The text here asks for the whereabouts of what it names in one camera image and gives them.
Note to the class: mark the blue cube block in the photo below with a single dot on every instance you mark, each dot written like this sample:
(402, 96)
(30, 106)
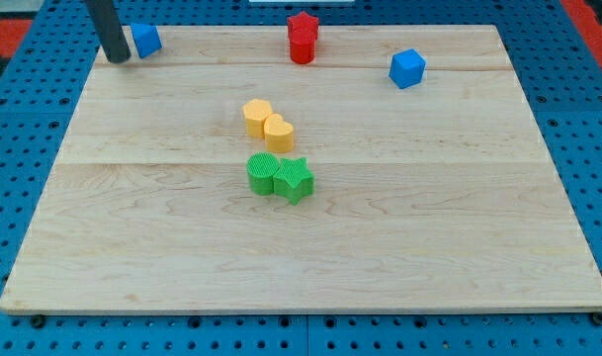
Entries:
(406, 68)

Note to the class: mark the green cylinder block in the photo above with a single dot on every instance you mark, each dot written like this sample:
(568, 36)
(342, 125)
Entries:
(261, 168)

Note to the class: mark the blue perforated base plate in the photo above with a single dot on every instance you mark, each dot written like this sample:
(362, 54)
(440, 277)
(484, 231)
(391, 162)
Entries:
(557, 69)

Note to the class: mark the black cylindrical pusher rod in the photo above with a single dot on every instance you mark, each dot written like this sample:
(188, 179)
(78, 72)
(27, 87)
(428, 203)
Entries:
(109, 30)

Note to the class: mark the red star block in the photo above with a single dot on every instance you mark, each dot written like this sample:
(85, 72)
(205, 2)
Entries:
(303, 21)

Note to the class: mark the light wooden board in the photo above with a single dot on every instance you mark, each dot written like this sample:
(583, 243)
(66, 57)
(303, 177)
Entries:
(437, 198)

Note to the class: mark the green star block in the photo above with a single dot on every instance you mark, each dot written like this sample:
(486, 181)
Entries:
(293, 180)

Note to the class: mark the yellow heart block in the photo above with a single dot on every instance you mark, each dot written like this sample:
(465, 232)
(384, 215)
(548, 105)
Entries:
(278, 134)

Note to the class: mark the yellow hexagon block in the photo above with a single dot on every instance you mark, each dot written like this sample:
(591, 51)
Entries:
(255, 113)

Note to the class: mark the blue triangle block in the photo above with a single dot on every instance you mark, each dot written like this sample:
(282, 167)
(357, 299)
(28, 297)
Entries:
(146, 39)

